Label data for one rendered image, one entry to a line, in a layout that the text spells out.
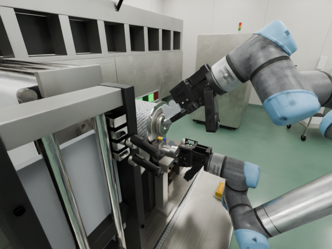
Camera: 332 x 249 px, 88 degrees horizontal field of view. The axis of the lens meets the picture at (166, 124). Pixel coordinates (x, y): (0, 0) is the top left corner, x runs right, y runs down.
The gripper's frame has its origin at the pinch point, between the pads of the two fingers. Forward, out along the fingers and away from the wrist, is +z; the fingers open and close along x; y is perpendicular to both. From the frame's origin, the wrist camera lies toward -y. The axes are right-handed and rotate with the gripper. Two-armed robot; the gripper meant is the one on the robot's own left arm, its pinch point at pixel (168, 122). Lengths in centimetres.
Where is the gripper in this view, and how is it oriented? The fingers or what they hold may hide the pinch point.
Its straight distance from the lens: 54.0
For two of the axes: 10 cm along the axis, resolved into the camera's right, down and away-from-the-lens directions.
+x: -5.0, 3.7, -7.9
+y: -5.6, -8.3, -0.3
